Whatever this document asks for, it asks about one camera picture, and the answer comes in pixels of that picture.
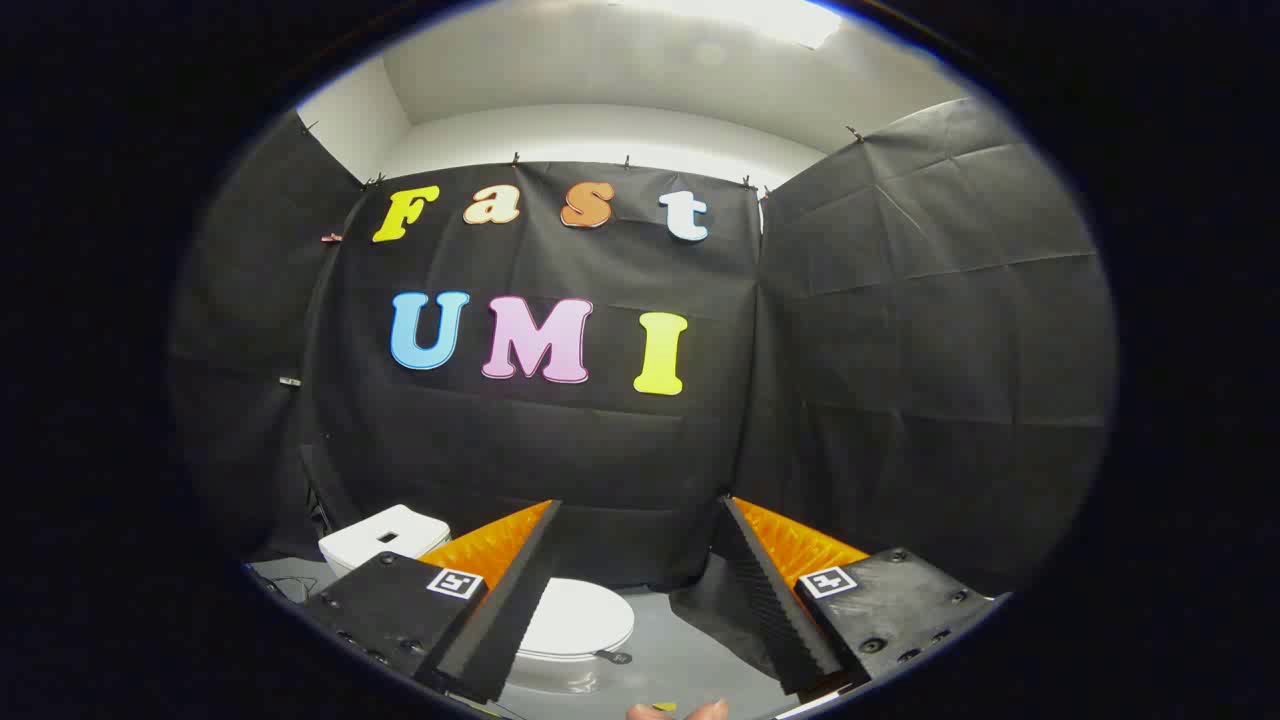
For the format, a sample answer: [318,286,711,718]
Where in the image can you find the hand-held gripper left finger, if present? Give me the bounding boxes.
[302,499,563,704]

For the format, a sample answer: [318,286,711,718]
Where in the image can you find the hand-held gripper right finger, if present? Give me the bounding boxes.
[712,495,1001,698]

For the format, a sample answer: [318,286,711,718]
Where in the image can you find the white toilet tank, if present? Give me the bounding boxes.
[318,504,452,580]

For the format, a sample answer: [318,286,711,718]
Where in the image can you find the black backdrop cloth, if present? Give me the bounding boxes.
[170,97,1117,651]

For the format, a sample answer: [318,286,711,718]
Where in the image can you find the thin black cable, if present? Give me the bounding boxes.
[255,570,323,603]

